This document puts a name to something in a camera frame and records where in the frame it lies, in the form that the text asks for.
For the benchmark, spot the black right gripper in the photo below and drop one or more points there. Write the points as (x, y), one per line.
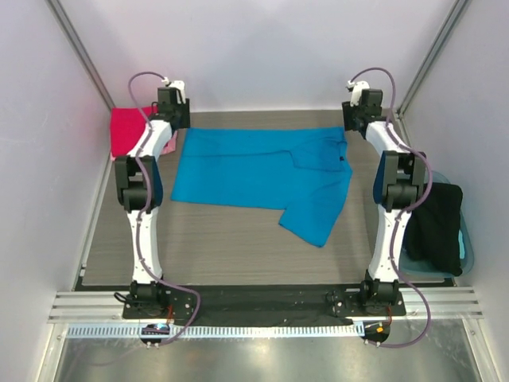
(349, 119)

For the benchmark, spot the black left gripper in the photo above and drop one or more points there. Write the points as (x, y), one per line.
(184, 122)

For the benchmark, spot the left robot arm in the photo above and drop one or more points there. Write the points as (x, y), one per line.
(140, 193)

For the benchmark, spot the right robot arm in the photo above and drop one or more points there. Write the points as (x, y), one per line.
(398, 184)

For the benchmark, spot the folded pink t-shirt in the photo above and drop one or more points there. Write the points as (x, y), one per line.
(171, 145)

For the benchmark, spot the folded red t-shirt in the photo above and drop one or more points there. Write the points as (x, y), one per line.
(126, 128)

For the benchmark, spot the black t-shirt in bin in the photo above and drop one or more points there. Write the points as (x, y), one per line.
(431, 236)

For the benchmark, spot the teal plastic bin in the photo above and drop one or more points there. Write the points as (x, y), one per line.
(422, 269)

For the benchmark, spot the light blue t-shirt in bin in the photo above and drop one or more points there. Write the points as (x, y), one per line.
(462, 240)

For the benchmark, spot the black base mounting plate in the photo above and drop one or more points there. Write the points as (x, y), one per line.
(176, 312)

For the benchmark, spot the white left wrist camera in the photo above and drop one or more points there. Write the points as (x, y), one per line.
(175, 90)

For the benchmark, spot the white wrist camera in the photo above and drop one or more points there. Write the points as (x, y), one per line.
(356, 90)
(175, 90)

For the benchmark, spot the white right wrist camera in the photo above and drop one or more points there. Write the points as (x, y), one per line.
(356, 90)

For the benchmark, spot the aluminium frame post right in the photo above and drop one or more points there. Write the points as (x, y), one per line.
(452, 18)

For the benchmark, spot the aluminium frame post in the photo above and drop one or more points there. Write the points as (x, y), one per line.
(452, 18)
(78, 47)

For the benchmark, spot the aluminium frame post left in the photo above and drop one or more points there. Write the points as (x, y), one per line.
(78, 47)

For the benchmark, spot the aluminium front rail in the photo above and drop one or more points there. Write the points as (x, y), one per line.
(101, 306)

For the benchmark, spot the white slotted cable duct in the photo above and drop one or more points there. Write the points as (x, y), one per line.
(254, 331)

